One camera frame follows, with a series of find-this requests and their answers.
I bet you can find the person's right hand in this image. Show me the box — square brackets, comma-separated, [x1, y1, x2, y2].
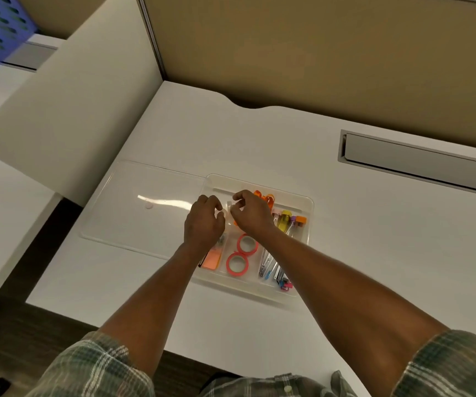
[226, 190, 280, 240]

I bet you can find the person's left hand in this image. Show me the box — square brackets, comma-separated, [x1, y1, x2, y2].
[184, 195, 226, 255]

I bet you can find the orange lanyard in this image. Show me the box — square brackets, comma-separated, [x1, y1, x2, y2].
[253, 190, 276, 211]

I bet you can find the pink sticky note pad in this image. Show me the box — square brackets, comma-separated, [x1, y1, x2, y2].
[200, 248, 224, 271]

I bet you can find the pink tape roll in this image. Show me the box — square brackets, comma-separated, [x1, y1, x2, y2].
[237, 233, 259, 257]
[225, 251, 250, 277]

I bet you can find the clear plastic organizer box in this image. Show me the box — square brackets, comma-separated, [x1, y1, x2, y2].
[192, 173, 315, 307]

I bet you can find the clear plastic lid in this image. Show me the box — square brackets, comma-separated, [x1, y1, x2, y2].
[79, 160, 208, 261]

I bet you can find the person's left forearm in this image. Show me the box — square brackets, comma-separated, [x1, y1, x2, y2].
[99, 243, 210, 379]

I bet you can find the person's right forearm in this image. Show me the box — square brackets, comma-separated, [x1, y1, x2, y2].
[262, 227, 450, 397]

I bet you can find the white desk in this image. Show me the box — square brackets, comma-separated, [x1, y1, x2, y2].
[25, 80, 476, 397]
[0, 33, 63, 298]

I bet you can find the white divider panel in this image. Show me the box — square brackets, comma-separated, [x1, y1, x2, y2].
[0, 0, 164, 207]

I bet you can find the tan partition panel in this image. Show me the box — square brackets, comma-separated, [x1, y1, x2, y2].
[14, 0, 110, 40]
[142, 0, 476, 153]

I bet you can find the green plaid shirt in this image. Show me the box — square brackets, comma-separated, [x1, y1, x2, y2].
[26, 329, 476, 397]

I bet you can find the grey cable tray cover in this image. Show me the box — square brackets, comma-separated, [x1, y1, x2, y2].
[2, 41, 58, 73]
[337, 129, 476, 199]

